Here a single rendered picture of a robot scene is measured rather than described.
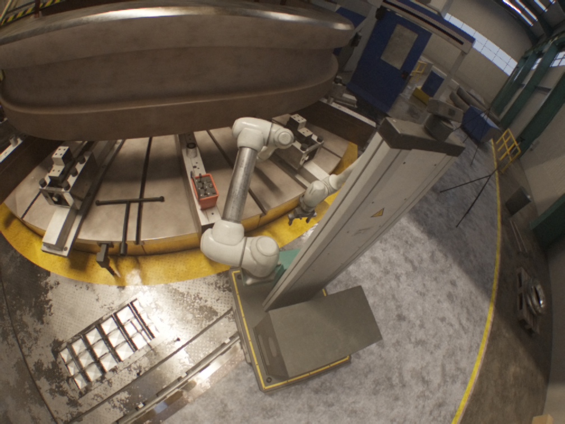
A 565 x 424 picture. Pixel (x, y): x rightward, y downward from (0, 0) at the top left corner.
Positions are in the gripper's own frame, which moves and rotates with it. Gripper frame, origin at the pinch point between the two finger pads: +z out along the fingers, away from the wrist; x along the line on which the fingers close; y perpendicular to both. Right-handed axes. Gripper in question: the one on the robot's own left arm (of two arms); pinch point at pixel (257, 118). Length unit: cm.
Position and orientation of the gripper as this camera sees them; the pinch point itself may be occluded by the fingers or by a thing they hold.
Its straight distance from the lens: 204.2
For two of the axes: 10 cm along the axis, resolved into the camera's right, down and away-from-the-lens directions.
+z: -6.0, -7.2, 3.5
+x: -7.6, 3.8, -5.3
